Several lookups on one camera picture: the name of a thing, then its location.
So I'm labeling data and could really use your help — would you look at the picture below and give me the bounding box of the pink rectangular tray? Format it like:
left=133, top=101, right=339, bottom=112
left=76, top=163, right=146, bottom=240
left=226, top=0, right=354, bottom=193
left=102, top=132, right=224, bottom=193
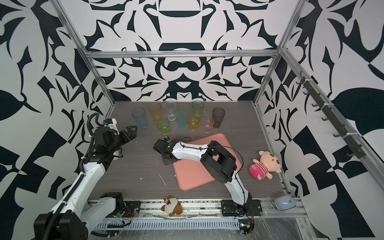
left=172, top=134, right=241, bottom=191

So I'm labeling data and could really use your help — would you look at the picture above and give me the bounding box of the blue translucent glass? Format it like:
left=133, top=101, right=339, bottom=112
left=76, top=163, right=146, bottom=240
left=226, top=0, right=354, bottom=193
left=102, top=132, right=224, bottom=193
left=132, top=108, right=148, bottom=129

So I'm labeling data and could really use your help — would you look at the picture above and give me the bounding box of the orange translucent glass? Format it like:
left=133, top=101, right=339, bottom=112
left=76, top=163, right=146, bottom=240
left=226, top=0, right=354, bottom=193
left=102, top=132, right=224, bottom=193
left=148, top=103, right=163, bottom=123

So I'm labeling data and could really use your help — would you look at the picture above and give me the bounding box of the clear glass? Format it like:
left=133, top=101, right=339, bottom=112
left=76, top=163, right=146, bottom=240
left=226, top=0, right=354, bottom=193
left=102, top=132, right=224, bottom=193
left=164, top=101, right=177, bottom=121

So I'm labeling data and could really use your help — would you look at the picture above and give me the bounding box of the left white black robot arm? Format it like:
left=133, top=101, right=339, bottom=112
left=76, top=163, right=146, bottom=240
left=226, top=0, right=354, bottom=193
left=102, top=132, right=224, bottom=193
left=34, top=125, right=138, bottom=240

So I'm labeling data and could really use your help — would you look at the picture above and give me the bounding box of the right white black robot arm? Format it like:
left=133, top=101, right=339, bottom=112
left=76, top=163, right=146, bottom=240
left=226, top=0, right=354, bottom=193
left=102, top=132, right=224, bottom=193
left=153, top=139, right=252, bottom=211

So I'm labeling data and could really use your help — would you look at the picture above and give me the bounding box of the short green glass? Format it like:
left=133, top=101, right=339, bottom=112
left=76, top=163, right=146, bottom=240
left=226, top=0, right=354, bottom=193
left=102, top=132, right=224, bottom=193
left=157, top=119, right=170, bottom=136

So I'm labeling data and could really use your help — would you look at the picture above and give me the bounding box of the teal translucent glass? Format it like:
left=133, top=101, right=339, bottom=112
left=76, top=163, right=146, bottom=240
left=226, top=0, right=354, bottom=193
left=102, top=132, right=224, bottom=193
left=176, top=110, right=189, bottom=129

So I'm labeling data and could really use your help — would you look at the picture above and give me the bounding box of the yellow glass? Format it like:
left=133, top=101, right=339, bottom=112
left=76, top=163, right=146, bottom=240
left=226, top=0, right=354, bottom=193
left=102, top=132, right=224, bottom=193
left=187, top=115, right=201, bottom=132

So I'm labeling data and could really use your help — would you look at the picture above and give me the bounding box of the brown white plush toy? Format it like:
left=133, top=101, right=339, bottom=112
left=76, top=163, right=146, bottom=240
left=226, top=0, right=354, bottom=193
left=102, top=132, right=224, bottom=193
left=161, top=195, right=183, bottom=217

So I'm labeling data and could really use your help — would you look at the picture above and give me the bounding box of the pink glass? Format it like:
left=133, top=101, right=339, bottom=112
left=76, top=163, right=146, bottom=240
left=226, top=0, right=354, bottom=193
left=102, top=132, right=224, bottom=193
left=201, top=117, right=215, bottom=134

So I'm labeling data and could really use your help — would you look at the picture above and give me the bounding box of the tall green glass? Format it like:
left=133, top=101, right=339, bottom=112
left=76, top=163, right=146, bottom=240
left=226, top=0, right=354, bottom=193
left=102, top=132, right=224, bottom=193
left=192, top=101, right=205, bottom=118

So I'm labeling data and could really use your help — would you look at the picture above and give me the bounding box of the dark grey glass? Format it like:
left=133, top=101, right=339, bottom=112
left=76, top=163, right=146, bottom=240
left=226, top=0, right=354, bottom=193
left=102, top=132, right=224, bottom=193
left=212, top=107, right=226, bottom=128

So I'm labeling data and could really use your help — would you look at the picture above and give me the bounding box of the pink pig plush toy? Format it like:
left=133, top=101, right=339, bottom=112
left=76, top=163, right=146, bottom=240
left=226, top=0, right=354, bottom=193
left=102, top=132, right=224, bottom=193
left=249, top=151, right=282, bottom=180

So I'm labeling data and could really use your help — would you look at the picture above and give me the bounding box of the green lit circuit board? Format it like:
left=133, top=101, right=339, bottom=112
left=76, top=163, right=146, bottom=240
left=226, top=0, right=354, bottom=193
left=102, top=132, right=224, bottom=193
left=239, top=218, right=255, bottom=235

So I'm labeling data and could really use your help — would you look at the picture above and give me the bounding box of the light blue computer mouse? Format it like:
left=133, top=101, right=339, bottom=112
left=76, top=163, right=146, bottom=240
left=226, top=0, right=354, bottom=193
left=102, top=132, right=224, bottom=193
left=271, top=193, right=297, bottom=211

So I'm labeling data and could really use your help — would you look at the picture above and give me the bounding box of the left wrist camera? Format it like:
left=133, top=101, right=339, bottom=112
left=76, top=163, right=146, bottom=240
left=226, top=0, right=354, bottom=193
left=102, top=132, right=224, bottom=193
left=103, top=118, right=118, bottom=131

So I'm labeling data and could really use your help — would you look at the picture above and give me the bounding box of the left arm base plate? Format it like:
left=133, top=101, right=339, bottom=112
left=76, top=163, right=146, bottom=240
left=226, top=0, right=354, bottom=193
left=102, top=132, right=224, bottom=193
left=107, top=201, right=142, bottom=218

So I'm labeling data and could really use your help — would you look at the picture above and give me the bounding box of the white cable duct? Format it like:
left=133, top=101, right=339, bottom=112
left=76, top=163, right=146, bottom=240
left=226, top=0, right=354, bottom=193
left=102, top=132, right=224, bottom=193
left=95, top=219, right=240, bottom=231

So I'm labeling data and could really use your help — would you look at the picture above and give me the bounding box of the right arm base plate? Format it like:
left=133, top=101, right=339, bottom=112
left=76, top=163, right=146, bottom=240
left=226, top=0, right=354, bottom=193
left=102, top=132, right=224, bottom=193
left=221, top=199, right=263, bottom=217

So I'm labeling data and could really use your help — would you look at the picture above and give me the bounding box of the black hook rail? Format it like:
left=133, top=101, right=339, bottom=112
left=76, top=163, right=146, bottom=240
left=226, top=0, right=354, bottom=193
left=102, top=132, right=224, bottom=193
left=297, top=73, right=367, bottom=159

